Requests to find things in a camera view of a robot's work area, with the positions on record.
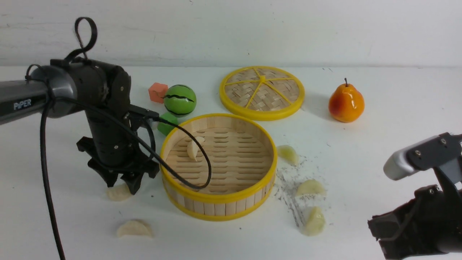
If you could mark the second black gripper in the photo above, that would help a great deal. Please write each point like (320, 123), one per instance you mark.
(426, 225)

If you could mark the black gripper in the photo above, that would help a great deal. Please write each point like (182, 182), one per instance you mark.
(112, 147)

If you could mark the white dumpling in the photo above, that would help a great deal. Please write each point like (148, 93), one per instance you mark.
(193, 148)
(135, 228)
(119, 193)

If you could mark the greenish dumpling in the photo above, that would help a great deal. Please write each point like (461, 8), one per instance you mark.
(311, 187)
(315, 222)
(289, 154)

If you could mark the second black grey robot arm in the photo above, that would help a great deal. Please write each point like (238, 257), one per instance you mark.
(429, 224)

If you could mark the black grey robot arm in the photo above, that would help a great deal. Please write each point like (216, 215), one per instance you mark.
(25, 97)

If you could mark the yellow rimmed bamboo steamer tray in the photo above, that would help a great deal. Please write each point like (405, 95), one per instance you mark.
(243, 161)

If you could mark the yellow rimmed woven steamer lid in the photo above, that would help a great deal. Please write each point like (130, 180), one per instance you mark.
(261, 93)

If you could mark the green foam cube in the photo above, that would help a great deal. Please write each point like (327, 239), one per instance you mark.
(164, 128)

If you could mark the orange foam cube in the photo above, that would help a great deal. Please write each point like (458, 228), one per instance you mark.
(157, 92)

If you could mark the green striped watermelon ball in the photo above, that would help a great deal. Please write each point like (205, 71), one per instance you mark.
(180, 100)

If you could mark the orange toy pear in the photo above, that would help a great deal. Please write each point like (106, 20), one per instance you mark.
(346, 104)

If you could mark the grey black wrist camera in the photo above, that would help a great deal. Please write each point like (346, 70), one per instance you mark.
(441, 153)

